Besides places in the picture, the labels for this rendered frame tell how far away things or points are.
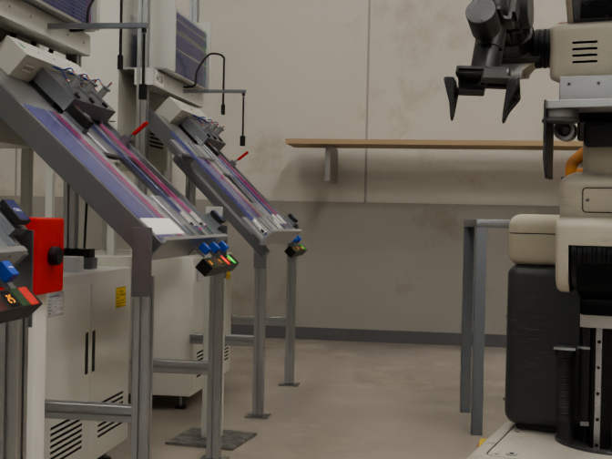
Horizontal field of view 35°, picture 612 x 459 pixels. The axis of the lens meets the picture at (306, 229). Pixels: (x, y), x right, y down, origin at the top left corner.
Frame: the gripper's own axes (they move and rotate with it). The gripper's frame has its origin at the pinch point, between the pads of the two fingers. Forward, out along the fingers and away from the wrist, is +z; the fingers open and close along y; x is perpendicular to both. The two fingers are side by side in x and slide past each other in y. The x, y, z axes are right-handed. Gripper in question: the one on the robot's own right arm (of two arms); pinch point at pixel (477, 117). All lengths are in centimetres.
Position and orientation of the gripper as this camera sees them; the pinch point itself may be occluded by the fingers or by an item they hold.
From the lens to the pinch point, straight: 185.0
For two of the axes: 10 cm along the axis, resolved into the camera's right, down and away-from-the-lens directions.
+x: 2.5, 4.1, 8.8
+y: 9.5, 0.9, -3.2
